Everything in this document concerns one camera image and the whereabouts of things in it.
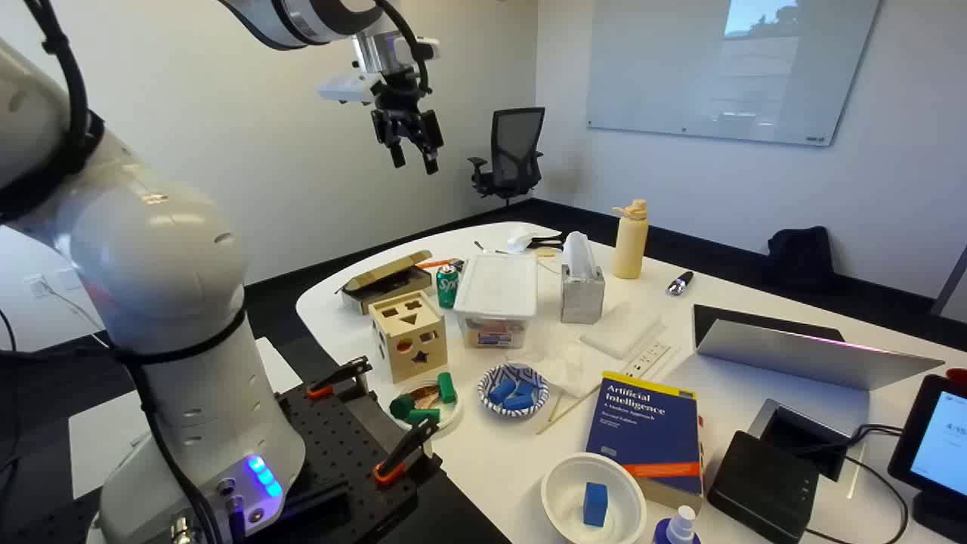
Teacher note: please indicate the wooden shape sorter box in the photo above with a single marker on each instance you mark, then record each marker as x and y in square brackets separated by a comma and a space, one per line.
[409, 335]

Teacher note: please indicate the white remote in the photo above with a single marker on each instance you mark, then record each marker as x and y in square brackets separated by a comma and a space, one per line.
[648, 357]

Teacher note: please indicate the white bowl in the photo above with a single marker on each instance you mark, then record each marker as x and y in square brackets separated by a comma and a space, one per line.
[564, 500]

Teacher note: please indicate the wall whiteboard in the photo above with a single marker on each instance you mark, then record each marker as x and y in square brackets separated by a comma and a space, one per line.
[726, 70]

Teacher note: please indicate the green toy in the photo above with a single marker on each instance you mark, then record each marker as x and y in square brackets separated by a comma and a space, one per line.
[409, 408]

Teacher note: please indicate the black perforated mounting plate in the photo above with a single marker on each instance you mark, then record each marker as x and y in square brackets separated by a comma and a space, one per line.
[343, 453]

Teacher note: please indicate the black orange clamp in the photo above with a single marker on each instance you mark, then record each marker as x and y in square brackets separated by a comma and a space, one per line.
[406, 450]
[343, 375]

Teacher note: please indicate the beige bottle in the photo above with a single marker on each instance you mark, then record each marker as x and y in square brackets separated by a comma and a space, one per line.
[629, 245]

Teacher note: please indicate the blue book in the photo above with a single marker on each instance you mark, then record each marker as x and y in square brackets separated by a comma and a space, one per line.
[644, 433]

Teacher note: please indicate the green cup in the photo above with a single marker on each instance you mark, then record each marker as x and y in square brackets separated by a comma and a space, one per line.
[450, 291]

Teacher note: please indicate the blue block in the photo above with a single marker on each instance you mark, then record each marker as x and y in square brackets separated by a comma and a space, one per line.
[596, 502]
[509, 389]
[531, 392]

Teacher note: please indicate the black box device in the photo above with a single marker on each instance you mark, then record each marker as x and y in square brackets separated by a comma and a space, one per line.
[760, 488]

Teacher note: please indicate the grey tissue box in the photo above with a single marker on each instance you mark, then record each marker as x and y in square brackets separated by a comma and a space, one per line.
[581, 298]

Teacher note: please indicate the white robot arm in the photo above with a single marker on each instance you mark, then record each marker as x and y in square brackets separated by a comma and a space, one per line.
[153, 261]

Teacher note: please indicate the blue sanitizer bottle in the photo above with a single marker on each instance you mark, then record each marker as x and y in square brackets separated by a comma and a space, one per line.
[680, 528]

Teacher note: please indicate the white plate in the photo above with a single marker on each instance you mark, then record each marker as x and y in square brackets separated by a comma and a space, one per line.
[450, 414]

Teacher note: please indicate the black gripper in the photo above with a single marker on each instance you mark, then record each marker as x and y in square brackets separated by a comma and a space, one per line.
[406, 107]

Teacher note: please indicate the silver laptop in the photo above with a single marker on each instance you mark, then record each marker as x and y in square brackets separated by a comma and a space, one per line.
[806, 357]

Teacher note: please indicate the black tablet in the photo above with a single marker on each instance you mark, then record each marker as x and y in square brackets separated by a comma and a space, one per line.
[939, 442]

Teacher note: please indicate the brown flat box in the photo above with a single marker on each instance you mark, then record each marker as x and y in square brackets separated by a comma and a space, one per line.
[383, 274]

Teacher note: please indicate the black office chair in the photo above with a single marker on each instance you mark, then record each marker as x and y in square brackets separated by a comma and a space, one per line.
[514, 151]

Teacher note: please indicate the blue patterned paper plate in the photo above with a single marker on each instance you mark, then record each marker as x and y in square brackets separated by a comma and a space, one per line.
[492, 396]

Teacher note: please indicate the wooden chopstick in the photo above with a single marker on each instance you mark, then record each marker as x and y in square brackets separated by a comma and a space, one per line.
[564, 411]

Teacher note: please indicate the black marker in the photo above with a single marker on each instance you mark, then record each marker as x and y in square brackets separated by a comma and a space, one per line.
[679, 281]

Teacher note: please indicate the black bag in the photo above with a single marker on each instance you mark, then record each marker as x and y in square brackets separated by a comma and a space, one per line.
[802, 261]

